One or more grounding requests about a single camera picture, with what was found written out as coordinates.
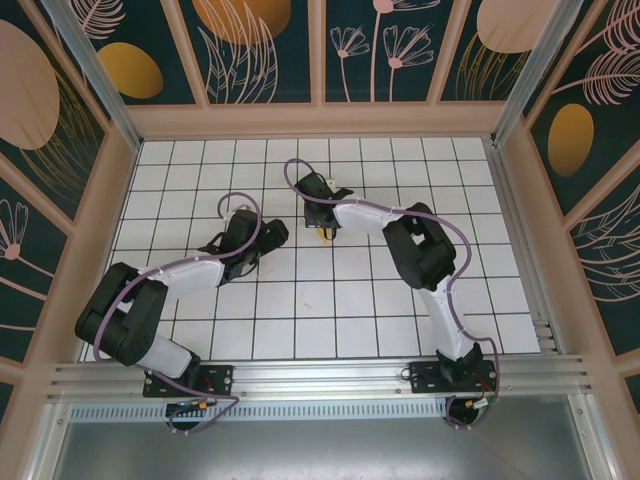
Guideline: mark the grey sheet metal panel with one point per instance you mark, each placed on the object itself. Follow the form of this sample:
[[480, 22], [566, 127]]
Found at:
[[320, 450]]

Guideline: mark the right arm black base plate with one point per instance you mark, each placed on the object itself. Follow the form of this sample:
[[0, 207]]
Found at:
[[425, 380]]

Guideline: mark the yellow cloth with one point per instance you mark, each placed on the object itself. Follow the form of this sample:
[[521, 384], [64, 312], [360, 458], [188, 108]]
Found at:
[[324, 239]]

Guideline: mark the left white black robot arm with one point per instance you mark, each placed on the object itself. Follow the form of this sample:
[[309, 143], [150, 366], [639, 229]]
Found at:
[[190, 275]]

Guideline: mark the white grid table mat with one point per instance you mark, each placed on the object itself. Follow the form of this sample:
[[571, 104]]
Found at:
[[400, 165]]

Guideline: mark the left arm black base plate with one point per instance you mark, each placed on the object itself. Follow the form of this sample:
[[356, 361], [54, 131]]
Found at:
[[220, 380]]

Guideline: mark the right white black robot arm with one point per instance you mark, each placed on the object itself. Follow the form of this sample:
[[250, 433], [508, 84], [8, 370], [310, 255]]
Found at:
[[360, 217]]

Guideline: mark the aluminium corner post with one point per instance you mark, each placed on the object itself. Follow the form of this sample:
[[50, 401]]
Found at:
[[535, 65], [95, 70]]

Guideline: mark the orange power connector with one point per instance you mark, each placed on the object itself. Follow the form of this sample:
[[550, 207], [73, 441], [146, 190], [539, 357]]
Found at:
[[201, 404], [472, 403]]

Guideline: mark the long aluminium mounting rail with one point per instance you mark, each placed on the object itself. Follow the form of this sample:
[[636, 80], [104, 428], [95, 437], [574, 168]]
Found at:
[[320, 375]]

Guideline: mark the aluminium side rail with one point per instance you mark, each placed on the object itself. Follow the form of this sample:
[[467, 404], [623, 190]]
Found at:
[[522, 250]]

